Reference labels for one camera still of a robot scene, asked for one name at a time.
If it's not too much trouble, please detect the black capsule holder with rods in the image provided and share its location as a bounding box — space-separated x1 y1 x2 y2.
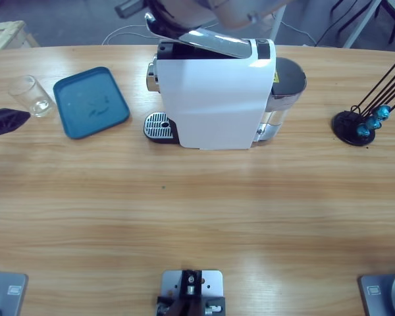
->
331 54 395 147

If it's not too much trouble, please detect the black floor cable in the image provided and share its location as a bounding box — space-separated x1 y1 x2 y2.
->
315 0 369 46

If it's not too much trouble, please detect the teal plastic tray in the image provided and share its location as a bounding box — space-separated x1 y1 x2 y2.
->
53 66 131 140

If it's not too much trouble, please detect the chrome coffee machine lever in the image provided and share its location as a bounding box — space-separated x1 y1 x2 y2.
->
144 12 253 59

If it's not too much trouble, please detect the arm grey base plate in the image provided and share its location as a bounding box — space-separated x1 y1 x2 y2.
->
357 269 395 316
0 269 30 316

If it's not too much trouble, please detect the black metal chair frame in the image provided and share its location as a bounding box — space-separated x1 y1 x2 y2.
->
374 0 395 44

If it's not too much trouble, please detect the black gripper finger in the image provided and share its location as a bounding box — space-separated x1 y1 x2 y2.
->
0 108 32 140

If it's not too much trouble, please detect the light wooden crate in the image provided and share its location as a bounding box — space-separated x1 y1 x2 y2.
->
0 20 40 52

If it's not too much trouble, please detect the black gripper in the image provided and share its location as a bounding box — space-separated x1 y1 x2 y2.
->
114 0 218 34

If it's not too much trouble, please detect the clear water tank black lid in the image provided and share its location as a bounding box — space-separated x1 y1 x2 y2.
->
265 56 307 128

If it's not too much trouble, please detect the grey centre mount plate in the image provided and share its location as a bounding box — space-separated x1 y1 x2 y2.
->
156 269 226 316

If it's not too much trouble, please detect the white floor cable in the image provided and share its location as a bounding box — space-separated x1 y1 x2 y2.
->
101 19 317 47

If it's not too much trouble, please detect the white capsule coffee machine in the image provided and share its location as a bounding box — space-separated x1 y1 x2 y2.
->
143 38 279 151

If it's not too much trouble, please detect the clear drinking glass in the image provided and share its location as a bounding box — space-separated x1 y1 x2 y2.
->
8 74 57 119

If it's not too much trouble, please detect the white metal table leg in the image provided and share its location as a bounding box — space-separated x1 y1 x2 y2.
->
269 8 288 42
343 0 382 49

